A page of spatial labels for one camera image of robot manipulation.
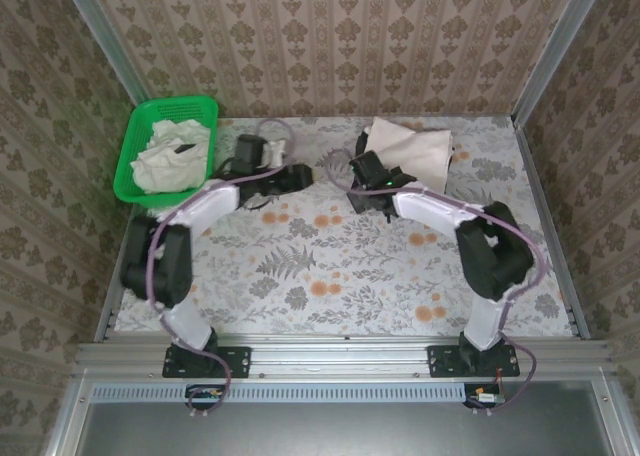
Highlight cream white trousers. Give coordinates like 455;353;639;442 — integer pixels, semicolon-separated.
363;117;455;193

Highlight floral patterned table cover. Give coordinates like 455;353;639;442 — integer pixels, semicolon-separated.
113;115;574;337

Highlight crumpled white t-shirt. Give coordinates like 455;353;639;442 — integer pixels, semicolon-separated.
130;118;212;195

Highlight green plastic basket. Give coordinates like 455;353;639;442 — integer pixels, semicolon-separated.
113;94;220;210

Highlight black electronics connector box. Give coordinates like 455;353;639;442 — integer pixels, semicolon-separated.
463;383;506;408
185;384;226;408

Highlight grey metal panel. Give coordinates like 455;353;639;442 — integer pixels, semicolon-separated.
47;398;624;456

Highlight aluminium mounting rail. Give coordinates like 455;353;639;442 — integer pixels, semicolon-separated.
73;333;614;380

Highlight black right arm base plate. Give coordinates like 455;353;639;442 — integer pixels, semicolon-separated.
427;344;521;379

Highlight aluminium table side rail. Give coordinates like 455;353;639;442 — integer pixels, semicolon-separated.
94;205;151;345
514;120;591;340

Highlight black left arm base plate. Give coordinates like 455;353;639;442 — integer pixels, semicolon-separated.
161;344;253;379

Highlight grey slotted cable duct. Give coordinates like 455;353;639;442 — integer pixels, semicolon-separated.
92;381;469;403

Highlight aluminium frame post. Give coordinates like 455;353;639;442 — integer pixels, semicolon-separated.
512;0;609;118
64;0;144;102

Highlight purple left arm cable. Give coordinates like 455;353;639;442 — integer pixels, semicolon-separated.
144;119;296;420

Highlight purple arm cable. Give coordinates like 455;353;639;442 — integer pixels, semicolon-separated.
327;148;549;418
144;119;296;420

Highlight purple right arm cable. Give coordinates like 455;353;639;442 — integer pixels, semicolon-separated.
327;148;549;418

